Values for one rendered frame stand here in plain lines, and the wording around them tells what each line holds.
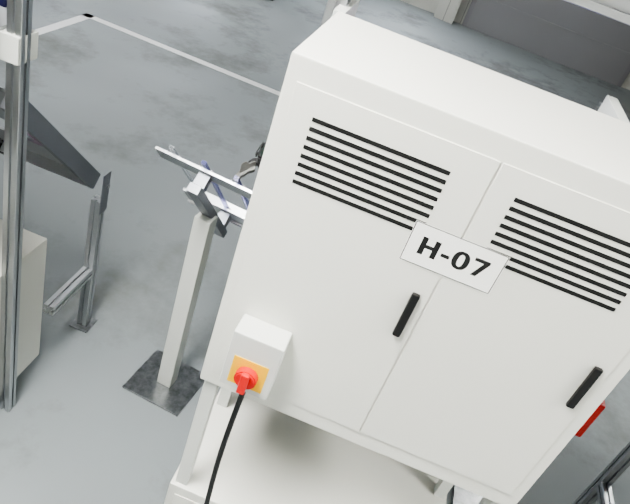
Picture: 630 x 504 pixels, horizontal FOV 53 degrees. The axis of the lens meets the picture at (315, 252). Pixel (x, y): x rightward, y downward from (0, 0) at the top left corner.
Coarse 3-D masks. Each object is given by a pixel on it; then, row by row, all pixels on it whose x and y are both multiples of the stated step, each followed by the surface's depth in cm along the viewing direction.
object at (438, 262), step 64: (320, 64) 93; (384, 64) 101; (448, 64) 112; (320, 128) 98; (384, 128) 95; (448, 128) 93; (512, 128) 94; (576, 128) 104; (256, 192) 106; (320, 192) 103; (384, 192) 100; (448, 192) 98; (512, 192) 95; (576, 192) 93; (256, 256) 113; (320, 256) 110; (384, 256) 106; (448, 256) 103; (512, 256) 101; (576, 256) 98; (256, 320) 119; (320, 320) 117; (384, 320) 113; (448, 320) 110; (512, 320) 107; (576, 320) 104; (256, 384) 121; (320, 384) 125; (384, 384) 121; (448, 384) 117; (512, 384) 113; (576, 384) 110; (192, 448) 147; (384, 448) 130; (448, 448) 125; (512, 448) 121
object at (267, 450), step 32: (224, 416) 175; (256, 416) 178; (288, 416) 181; (256, 448) 169; (288, 448) 172; (320, 448) 176; (352, 448) 179; (192, 480) 156; (224, 480) 159; (256, 480) 162; (288, 480) 164; (320, 480) 167; (352, 480) 170; (384, 480) 173; (416, 480) 177
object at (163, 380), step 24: (216, 216) 213; (192, 240) 214; (192, 264) 219; (192, 288) 224; (192, 312) 236; (168, 336) 240; (168, 360) 246; (144, 384) 252; (168, 384) 253; (192, 384) 259; (168, 408) 246
